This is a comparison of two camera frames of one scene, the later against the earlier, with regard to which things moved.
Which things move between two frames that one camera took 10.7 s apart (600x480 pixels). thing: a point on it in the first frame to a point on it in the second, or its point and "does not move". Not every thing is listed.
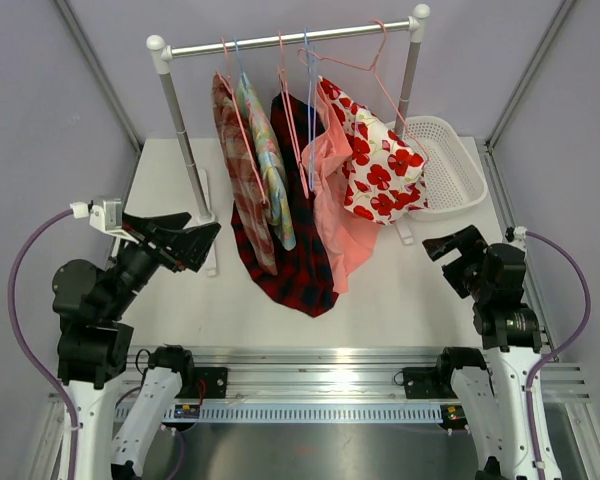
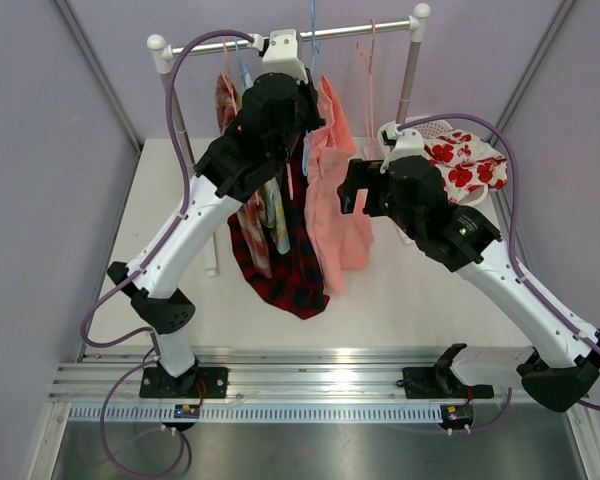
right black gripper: x=468 y=239 to x=363 y=175
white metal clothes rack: x=165 y=52 does not move
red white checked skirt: x=241 y=168 does not move
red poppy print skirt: x=383 y=175 to x=465 y=163
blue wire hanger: x=312 y=89 to x=315 y=49
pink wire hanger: x=308 y=58 to x=369 y=111
